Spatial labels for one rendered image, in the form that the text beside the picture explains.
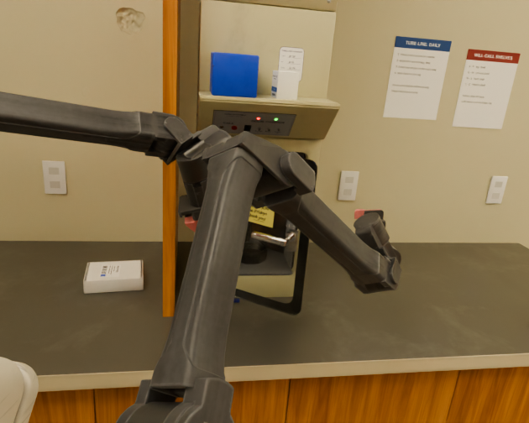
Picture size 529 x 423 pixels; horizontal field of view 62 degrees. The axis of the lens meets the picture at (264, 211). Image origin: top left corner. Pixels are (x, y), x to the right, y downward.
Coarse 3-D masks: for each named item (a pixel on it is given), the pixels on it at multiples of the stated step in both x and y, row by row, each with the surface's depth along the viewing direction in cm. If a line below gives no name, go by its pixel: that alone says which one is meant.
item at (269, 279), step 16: (256, 224) 109; (288, 224) 105; (256, 240) 110; (304, 240) 105; (256, 256) 112; (272, 256) 110; (288, 256) 108; (304, 256) 106; (240, 272) 115; (256, 272) 113; (272, 272) 111; (288, 272) 109; (304, 272) 107; (240, 288) 117; (256, 288) 114; (272, 288) 112; (288, 288) 110; (272, 304) 114; (288, 304) 112
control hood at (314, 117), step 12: (204, 96) 97; (216, 96) 97; (264, 96) 106; (204, 108) 99; (216, 108) 99; (228, 108) 100; (240, 108) 100; (252, 108) 100; (264, 108) 100; (276, 108) 101; (288, 108) 101; (300, 108) 101; (312, 108) 102; (324, 108) 102; (336, 108) 102; (204, 120) 103; (300, 120) 105; (312, 120) 106; (324, 120) 106; (300, 132) 110; (312, 132) 110; (324, 132) 110
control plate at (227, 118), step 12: (216, 120) 103; (228, 120) 103; (240, 120) 104; (252, 120) 104; (264, 120) 104; (288, 120) 105; (228, 132) 108; (240, 132) 108; (252, 132) 108; (264, 132) 109; (276, 132) 109; (288, 132) 109
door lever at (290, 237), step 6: (252, 234) 105; (258, 234) 104; (264, 234) 104; (288, 234) 106; (294, 234) 105; (264, 240) 103; (270, 240) 103; (276, 240) 102; (282, 240) 102; (288, 240) 103
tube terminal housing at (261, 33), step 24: (216, 24) 102; (240, 24) 103; (264, 24) 104; (288, 24) 105; (312, 24) 106; (216, 48) 104; (240, 48) 105; (264, 48) 106; (312, 48) 108; (264, 72) 108; (312, 72) 110; (312, 96) 112; (288, 144) 115; (312, 144) 116
